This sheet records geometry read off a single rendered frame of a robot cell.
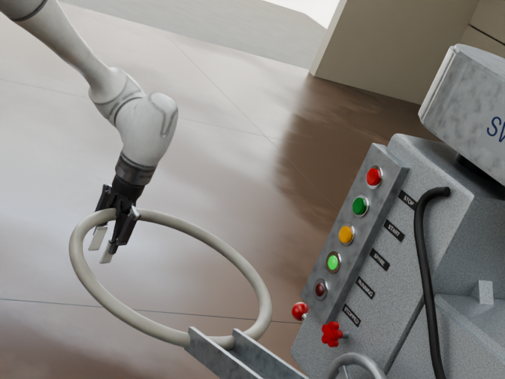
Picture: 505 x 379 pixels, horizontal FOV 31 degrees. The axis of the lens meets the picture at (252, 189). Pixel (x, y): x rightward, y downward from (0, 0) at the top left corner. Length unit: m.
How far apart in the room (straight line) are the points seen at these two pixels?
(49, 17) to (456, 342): 0.98
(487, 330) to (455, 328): 0.04
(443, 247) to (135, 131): 0.96
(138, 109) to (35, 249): 2.06
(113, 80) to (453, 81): 1.01
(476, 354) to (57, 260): 2.93
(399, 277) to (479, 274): 0.12
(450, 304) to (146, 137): 0.96
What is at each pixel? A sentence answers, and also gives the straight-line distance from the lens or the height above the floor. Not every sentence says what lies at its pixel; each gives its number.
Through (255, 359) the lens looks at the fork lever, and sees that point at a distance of 1.87.
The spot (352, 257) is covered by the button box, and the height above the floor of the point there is 1.40.
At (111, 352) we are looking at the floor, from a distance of 3.54.
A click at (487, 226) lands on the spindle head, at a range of 1.31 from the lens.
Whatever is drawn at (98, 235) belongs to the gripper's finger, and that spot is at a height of 0.91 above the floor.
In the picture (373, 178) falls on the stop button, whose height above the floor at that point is 1.52.
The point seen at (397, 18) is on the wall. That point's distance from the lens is 9.64.
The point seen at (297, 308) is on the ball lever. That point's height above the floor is 1.23.
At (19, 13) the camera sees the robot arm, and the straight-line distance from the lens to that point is 1.76.
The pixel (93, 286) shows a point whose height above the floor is 0.97.
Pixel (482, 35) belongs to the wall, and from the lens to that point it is 10.02.
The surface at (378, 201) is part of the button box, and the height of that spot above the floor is 1.49.
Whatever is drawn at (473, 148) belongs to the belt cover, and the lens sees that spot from 1.27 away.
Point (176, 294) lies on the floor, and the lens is 4.08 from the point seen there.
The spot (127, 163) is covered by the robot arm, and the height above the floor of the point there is 1.14.
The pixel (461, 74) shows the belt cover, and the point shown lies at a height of 1.71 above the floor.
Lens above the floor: 1.90
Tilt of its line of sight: 20 degrees down
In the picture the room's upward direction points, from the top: 23 degrees clockwise
